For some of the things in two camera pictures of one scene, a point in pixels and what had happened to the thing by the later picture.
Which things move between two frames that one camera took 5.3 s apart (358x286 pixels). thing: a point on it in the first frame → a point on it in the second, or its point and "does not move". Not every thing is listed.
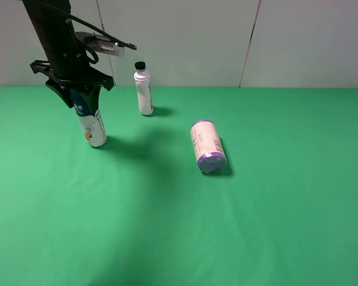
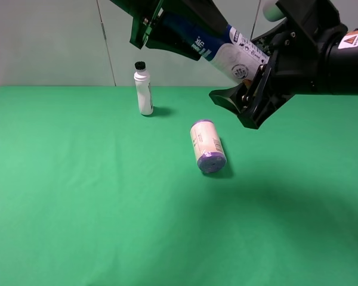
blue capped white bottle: x=92 y=123 → x=236 y=55
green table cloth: x=290 y=208 does not move
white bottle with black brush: x=142 y=78 does not move
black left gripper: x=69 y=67 → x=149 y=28
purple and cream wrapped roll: x=209 y=150 does not move
